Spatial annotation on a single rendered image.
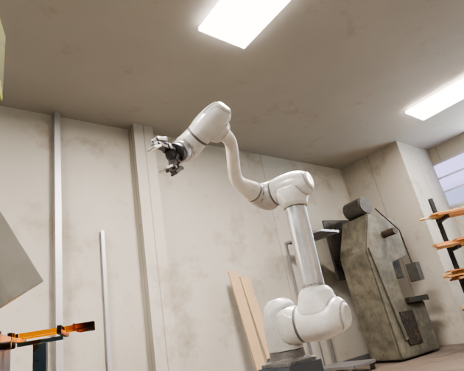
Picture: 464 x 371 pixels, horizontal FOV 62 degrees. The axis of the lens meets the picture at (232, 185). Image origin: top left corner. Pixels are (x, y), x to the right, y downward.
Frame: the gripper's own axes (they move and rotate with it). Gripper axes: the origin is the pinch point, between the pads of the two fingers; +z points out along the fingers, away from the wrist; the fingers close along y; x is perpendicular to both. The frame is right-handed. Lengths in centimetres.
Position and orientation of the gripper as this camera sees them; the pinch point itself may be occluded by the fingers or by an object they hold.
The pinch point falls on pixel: (159, 158)
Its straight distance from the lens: 127.7
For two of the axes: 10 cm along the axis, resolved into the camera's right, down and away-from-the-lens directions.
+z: -1.4, 1.7, -9.7
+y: -4.8, -8.7, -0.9
